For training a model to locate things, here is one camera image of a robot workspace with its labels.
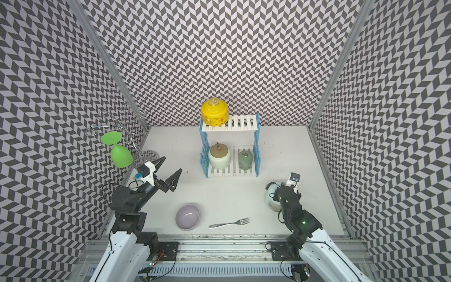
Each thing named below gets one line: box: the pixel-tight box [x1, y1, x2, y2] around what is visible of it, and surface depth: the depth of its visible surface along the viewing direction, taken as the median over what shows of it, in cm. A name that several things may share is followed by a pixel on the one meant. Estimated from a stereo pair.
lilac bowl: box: [174, 203, 201, 231], surface depth 81 cm
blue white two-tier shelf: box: [198, 112, 261, 179], surface depth 91 cm
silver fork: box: [208, 217, 250, 230], surface depth 81 cm
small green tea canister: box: [238, 149, 254, 170], surface depth 95 cm
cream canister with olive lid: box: [208, 142, 231, 171], surface depth 95 cm
